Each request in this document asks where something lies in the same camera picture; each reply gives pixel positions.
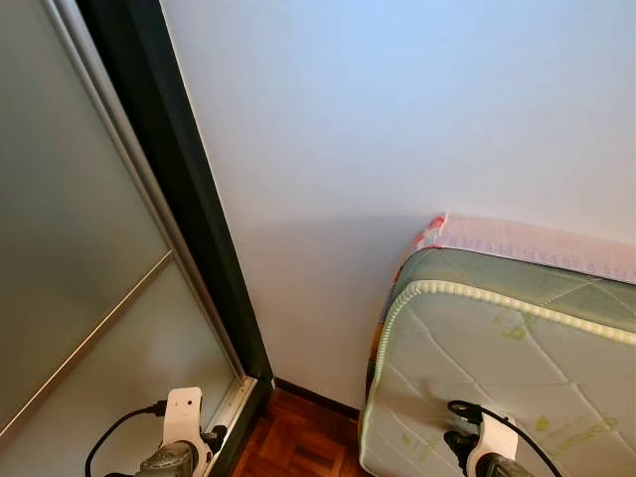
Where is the dark wooden skirting board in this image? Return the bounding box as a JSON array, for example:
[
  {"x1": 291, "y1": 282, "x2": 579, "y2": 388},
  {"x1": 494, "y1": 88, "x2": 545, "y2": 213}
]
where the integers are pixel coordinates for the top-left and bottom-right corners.
[{"x1": 273, "y1": 378, "x2": 361, "y2": 419}]

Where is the pink folded cloth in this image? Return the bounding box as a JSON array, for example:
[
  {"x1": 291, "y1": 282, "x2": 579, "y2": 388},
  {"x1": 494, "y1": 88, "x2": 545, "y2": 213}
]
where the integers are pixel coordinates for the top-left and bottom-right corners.
[{"x1": 415, "y1": 212, "x2": 636, "y2": 286}]

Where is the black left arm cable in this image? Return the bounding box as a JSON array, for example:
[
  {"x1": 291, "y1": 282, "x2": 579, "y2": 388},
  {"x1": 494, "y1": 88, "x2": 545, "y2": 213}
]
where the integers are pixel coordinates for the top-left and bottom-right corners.
[{"x1": 84, "y1": 400, "x2": 168, "y2": 477}]

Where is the black door frame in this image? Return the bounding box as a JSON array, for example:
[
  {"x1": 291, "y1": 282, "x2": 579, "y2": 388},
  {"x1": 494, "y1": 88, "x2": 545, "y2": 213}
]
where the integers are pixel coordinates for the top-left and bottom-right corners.
[{"x1": 78, "y1": 0, "x2": 275, "y2": 477}]

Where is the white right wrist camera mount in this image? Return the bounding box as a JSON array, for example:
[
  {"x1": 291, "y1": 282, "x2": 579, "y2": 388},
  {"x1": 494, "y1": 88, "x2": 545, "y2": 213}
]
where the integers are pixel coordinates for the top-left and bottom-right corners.
[{"x1": 467, "y1": 415, "x2": 520, "y2": 477}]

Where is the frosted glass sliding door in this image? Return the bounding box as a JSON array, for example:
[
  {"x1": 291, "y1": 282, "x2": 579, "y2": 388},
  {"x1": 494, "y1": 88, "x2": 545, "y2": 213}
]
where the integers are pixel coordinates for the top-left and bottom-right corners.
[{"x1": 0, "y1": 0, "x2": 246, "y2": 477}]

